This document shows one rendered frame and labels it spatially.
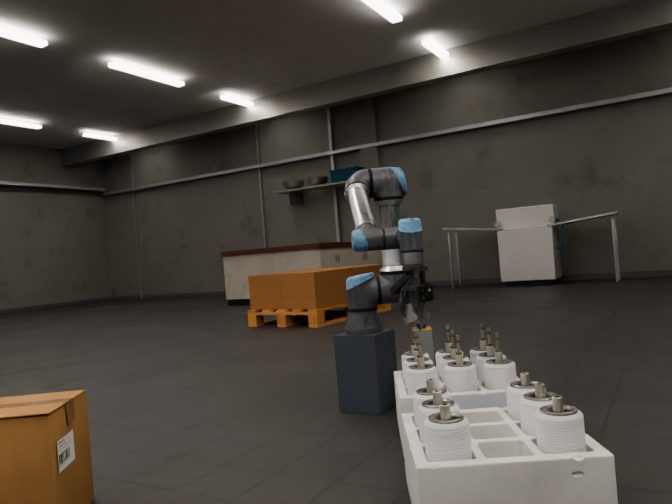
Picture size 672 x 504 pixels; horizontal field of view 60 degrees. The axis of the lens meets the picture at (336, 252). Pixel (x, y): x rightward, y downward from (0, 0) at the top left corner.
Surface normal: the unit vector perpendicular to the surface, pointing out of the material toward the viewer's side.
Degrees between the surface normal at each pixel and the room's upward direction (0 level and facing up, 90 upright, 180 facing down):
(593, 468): 90
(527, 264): 90
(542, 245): 90
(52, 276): 90
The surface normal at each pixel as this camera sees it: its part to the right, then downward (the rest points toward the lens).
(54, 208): 0.86, -0.07
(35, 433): 0.09, -0.03
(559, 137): -0.50, 0.04
